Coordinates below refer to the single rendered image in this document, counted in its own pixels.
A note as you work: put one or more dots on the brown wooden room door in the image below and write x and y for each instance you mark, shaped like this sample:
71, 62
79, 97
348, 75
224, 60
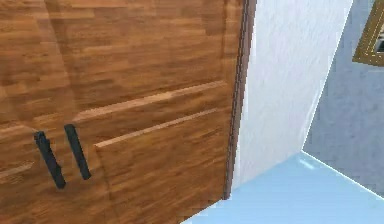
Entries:
140, 66

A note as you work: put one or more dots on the gold framed wall picture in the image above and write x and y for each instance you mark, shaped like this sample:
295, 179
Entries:
370, 36

